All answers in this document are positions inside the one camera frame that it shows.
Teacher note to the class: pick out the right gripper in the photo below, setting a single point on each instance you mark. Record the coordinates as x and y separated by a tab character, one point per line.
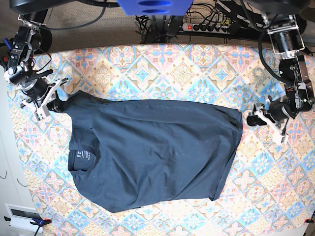
40	94

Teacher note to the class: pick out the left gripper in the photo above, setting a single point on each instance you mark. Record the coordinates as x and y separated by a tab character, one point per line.
276	116

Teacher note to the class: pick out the dark navy t-shirt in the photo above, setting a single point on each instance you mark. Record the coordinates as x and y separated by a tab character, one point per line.
128	154

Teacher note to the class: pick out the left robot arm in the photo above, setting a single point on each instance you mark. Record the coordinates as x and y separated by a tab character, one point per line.
286	40

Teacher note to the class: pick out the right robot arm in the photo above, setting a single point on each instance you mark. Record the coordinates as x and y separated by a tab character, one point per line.
19	71

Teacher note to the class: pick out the patterned colourful tablecloth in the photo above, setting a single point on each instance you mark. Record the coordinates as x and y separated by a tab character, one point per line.
270	188

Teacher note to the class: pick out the blue orange clamp top left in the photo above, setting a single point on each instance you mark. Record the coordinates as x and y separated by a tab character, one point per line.
5	48

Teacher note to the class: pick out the blue orange clamp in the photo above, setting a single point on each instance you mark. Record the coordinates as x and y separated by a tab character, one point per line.
37	222
5	48

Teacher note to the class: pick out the white power strip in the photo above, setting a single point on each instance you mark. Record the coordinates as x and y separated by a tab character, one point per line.
190	27

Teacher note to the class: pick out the orange clamp bottom right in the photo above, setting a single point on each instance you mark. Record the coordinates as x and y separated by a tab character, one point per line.
309	221

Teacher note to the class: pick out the blue orange clamp bottom left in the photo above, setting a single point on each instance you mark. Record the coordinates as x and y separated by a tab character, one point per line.
37	222

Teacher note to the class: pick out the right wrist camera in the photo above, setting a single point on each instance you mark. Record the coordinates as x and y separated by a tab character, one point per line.
41	113

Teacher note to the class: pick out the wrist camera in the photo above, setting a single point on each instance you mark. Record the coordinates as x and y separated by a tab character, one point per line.
41	113
280	138

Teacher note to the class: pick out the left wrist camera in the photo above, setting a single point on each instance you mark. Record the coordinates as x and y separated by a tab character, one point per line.
280	138

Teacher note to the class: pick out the white wall outlet box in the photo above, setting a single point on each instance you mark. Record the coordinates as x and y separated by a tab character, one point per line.
21	217

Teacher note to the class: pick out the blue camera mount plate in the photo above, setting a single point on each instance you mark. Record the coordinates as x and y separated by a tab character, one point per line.
155	7

